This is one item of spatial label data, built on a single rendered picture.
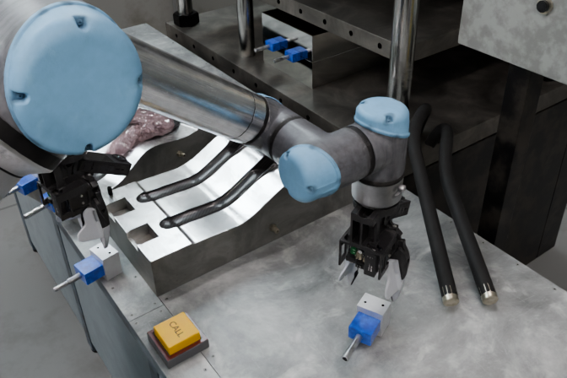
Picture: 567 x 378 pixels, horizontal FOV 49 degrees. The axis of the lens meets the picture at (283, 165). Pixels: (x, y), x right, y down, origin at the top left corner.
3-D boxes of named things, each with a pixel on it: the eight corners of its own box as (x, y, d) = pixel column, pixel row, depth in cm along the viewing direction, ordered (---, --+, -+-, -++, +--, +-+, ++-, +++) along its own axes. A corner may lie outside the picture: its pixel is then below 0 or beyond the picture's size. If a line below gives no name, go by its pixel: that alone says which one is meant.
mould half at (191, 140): (83, 228, 137) (73, 187, 131) (15, 188, 150) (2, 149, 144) (232, 133, 170) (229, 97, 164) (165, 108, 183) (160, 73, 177)
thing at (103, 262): (63, 306, 117) (56, 286, 114) (51, 294, 120) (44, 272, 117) (122, 272, 125) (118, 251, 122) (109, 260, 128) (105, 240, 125)
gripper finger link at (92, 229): (83, 259, 114) (65, 215, 111) (110, 244, 118) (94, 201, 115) (90, 262, 112) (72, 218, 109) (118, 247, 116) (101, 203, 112)
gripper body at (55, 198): (43, 207, 113) (26, 151, 106) (85, 187, 118) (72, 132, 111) (64, 225, 108) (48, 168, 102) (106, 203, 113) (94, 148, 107)
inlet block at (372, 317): (358, 375, 103) (359, 353, 100) (331, 364, 105) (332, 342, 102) (389, 323, 112) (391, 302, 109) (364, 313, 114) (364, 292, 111)
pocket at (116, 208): (117, 232, 127) (114, 218, 125) (107, 219, 131) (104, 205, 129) (137, 224, 129) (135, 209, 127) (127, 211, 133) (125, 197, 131)
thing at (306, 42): (311, 89, 195) (312, 35, 185) (263, 61, 213) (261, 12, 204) (423, 49, 219) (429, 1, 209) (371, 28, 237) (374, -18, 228)
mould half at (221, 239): (157, 297, 119) (147, 243, 111) (104, 229, 136) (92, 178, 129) (354, 202, 143) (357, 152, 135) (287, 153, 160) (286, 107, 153)
